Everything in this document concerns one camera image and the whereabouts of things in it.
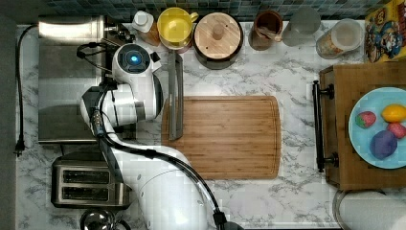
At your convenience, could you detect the pink toy fruit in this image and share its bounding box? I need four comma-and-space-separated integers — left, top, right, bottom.
387, 123, 406, 139

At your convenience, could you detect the colourful cereal box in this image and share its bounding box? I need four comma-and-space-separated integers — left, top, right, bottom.
364, 0, 406, 63

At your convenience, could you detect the white cap bottle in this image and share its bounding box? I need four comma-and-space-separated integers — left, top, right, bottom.
131, 11, 160, 47

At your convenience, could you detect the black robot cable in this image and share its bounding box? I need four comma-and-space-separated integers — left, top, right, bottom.
76, 41, 245, 230

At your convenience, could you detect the purple toy fruit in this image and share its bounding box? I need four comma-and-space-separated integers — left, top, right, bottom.
370, 130, 397, 159

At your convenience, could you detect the black power cord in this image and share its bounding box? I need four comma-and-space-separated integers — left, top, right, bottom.
13, 24, 39, 157

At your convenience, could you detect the toy strawberry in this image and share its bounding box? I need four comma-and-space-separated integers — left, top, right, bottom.
355, 111, 376, 128

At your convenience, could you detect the shiny metal kettle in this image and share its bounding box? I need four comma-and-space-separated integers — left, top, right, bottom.
79, 209, 131, 230

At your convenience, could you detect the black canister wooden lid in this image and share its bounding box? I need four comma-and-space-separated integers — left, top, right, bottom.
193, 12, 244, 70

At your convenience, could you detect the clear cereal container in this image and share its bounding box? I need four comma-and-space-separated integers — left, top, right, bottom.
316, 18, 363, 59

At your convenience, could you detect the grey plastic cup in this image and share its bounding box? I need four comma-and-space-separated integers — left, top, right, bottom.
282, 7, 321, 47

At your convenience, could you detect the stainless toaster oven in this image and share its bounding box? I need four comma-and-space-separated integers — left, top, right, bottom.
37, 14, 138, 144

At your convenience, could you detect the white round appliance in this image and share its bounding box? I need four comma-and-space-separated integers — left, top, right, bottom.
332, 191, 406, 230

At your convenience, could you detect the brown jar with spoon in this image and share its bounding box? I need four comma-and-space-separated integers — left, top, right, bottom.
248, 11, 282, 51

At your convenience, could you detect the yellow mug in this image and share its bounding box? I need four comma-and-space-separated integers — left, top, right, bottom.
157, 7, 199, 50

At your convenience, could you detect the wooden drawer cabinet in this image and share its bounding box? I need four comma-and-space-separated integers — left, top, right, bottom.
318, 62, 406, 191

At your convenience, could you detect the silver two-slot toaster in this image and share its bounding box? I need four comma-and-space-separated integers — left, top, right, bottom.
51, 151, 131, 210

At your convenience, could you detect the toy lemon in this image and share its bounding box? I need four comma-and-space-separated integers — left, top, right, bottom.
381, 103, 406, 123

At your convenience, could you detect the bamboo cutting board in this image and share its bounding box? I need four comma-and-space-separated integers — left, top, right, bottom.
161, 96, 282, 179

